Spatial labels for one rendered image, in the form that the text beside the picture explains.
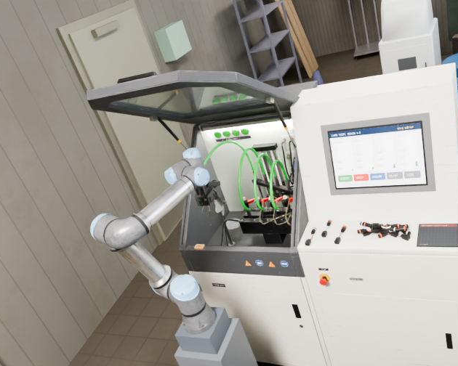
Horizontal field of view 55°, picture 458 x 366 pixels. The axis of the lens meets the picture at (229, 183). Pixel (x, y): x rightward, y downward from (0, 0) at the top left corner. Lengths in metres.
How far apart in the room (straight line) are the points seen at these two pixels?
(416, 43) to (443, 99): 3.46
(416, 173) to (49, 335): 2.71
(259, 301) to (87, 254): 1.76
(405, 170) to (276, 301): 0.96
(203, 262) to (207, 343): 0.59
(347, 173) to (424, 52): 3.47
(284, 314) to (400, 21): 3.89
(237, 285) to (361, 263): 0.73
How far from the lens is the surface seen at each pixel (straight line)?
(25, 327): 3.48
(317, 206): 2.26
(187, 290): 1.91
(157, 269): 1.96
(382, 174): 2.13
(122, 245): 1.72
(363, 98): 2.08
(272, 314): 2.55
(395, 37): 5.55
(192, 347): 2.09
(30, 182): 3.46
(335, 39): 9.23
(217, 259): 2.41
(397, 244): 2.06
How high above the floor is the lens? 2.26
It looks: 26 degrees down
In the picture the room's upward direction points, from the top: 19 degrees counter-clockwise
